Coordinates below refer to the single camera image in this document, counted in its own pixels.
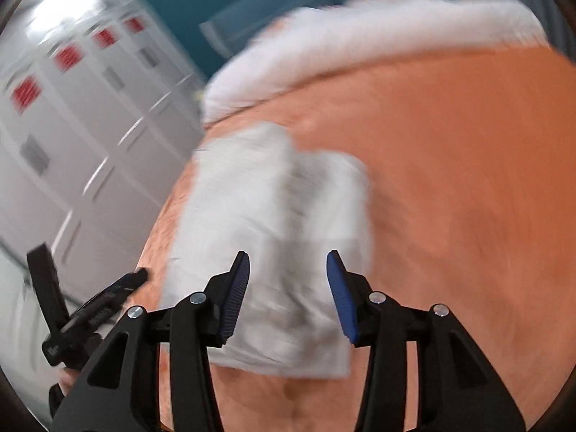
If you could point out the person's left hand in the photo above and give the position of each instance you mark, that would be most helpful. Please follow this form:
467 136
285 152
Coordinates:
68 377

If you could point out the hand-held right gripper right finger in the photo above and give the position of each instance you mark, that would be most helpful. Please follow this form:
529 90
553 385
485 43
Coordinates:
342 297

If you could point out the cream crinkled fleece-lined jacket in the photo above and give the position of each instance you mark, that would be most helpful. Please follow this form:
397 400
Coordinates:
270 216

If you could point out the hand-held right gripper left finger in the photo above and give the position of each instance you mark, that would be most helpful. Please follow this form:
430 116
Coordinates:
236 297

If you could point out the pale pink duvet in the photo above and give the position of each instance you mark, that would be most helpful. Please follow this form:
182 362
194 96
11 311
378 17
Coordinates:
405 27

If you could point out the blue padded headboard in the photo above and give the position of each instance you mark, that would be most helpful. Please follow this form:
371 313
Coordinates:
270 9

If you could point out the orange plush bed blanket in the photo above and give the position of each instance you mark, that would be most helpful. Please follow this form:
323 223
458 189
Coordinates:
450 166

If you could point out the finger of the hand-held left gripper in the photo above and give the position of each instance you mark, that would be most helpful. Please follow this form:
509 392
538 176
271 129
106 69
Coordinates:
108 299
47 279

